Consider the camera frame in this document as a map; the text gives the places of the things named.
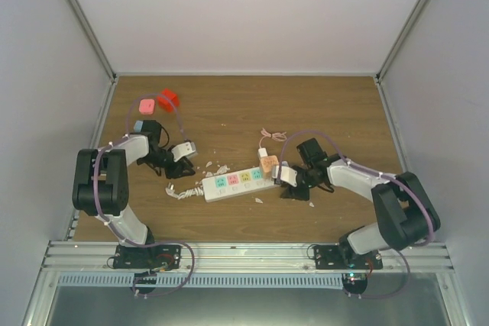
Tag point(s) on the blue plug adapter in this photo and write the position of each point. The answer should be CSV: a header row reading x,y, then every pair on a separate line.
x,y
138,125

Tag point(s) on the slotted cable duct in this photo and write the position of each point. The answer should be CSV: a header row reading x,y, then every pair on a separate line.
x,y
214,280

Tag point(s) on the white usb charger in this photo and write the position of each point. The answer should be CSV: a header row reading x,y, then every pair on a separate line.
x,y
262,152

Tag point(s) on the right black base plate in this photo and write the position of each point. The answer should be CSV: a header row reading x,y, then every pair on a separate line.
x,y
336,257

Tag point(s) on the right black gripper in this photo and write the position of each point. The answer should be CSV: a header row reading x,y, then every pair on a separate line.
x,y
290,192

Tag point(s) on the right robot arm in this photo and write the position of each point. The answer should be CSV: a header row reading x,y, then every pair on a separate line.
x,y
404,213

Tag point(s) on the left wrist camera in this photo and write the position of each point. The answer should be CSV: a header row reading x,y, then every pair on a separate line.
x,y
184,150

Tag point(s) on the aluminium front rail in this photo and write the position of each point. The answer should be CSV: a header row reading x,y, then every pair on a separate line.
x,y
233,257

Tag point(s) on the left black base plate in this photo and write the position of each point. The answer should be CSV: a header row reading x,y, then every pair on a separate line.
x,y
152,259

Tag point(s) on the pink plug adapter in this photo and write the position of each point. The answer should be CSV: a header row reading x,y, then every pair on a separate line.
x,y
146,106

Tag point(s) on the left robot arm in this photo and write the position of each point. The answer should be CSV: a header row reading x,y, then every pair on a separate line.
x,y
101,182

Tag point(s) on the white power strip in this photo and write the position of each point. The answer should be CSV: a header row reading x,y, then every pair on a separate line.
x,y
235,184

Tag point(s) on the tan wooden plug adapter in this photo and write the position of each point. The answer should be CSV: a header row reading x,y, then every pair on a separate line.
x,y
267,164

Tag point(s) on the red cube plug adapter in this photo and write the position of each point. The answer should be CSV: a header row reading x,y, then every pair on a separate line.
x,y
168,100

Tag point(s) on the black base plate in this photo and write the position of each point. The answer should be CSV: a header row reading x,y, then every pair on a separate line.
x,y
152,259
336,257

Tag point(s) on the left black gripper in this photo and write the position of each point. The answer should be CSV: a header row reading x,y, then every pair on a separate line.
x,y
180,166

